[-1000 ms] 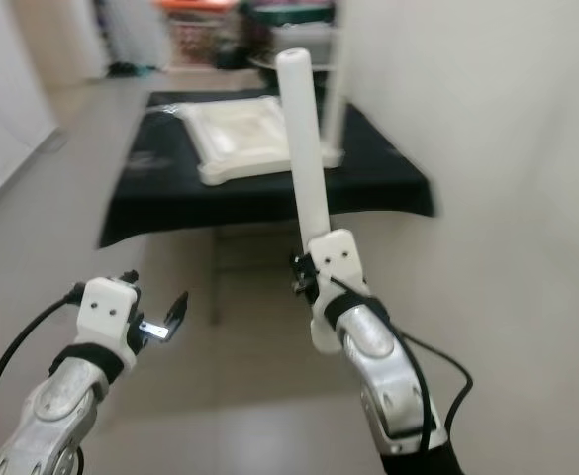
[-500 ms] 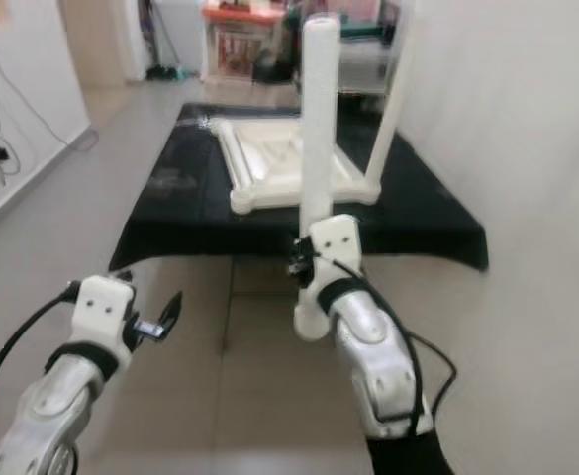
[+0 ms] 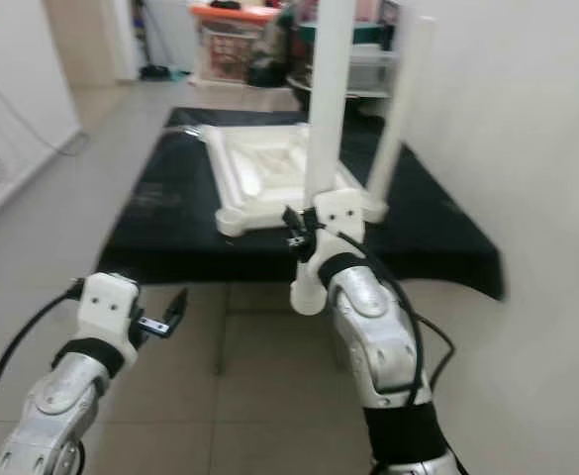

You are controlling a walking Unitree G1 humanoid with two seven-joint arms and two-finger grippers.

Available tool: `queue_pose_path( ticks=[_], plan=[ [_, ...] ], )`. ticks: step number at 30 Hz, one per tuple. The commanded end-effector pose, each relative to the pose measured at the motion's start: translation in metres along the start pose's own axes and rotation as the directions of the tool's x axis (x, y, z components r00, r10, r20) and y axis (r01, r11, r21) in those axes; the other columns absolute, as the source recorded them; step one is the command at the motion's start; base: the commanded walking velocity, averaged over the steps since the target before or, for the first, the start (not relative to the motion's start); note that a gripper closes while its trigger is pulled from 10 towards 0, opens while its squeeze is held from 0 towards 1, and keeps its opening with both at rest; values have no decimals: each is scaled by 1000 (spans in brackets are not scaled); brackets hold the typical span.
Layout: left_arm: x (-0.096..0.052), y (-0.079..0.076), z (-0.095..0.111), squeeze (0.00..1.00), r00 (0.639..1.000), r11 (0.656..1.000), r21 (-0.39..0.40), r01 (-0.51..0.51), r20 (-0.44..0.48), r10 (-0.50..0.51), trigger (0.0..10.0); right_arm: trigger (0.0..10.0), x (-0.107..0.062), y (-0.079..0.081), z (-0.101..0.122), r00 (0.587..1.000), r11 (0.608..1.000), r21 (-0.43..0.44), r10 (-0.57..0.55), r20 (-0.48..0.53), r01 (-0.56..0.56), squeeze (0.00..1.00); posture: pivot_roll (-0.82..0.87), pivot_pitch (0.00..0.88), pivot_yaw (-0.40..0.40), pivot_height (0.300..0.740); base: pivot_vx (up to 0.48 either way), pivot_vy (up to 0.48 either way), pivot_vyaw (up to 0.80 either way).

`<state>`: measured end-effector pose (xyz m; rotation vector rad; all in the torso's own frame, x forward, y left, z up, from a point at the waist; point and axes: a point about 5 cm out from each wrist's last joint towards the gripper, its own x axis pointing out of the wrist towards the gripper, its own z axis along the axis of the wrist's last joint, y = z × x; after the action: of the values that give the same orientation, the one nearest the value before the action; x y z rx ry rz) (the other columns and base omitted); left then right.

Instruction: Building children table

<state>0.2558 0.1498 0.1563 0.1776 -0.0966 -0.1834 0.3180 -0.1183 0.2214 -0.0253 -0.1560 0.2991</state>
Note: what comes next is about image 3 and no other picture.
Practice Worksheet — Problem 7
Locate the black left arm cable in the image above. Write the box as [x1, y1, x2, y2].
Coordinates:
[0, 279, 85, 475]

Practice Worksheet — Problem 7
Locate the glossy black plastic bag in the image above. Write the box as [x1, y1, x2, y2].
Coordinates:
[249, 22, 297, 88]

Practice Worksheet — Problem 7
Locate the black dustpan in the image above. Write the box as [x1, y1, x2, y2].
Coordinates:
[139, 64, 177, 83]

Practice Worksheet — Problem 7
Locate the clear storage box orange lid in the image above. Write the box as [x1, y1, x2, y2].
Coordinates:
[190, 3, 282, 85]

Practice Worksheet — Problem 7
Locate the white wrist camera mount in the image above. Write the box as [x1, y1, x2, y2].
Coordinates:
[314, 188, 367, 290]
[78, 272, 143, 379]

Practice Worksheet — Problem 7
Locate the red printed food carton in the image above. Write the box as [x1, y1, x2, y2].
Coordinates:
[205, 30, 252, 82]

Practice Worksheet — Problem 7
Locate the black wok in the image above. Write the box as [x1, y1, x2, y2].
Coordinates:
[286, 74, 322, 112]

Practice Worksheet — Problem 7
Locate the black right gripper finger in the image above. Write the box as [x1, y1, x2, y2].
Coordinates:
[280, 206, 316, 249]

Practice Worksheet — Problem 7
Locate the black tablecloth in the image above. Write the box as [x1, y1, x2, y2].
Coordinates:
[96, 107, 506, 302]

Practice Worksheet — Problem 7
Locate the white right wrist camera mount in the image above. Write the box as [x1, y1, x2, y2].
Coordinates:
[314, 188, 367, 290]

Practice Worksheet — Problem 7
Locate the white plastic children table top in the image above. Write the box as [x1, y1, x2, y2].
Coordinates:
[198, 122, 389, 238]

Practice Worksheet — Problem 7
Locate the clear plastic container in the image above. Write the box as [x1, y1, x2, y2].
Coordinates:
[348, 45, 401, 96]

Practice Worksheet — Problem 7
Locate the thin black wall cable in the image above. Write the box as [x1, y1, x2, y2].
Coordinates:
[0, 61, 94, 184]

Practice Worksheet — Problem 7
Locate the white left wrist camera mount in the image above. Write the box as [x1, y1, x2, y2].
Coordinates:
[78, 272, 143, 379]

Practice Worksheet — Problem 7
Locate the dark green pot lid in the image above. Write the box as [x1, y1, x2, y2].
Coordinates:
[297, 22, 385, 47]

